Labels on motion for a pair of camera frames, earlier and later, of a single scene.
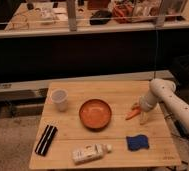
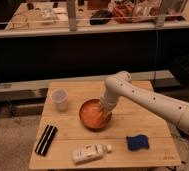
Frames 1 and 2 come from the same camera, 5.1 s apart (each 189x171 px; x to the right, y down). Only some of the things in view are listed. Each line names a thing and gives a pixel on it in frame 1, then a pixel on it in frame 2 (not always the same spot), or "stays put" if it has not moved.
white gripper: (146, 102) to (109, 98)
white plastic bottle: (90, 152) stays put
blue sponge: (138, 142) stays put
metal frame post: (72, 15) stays put
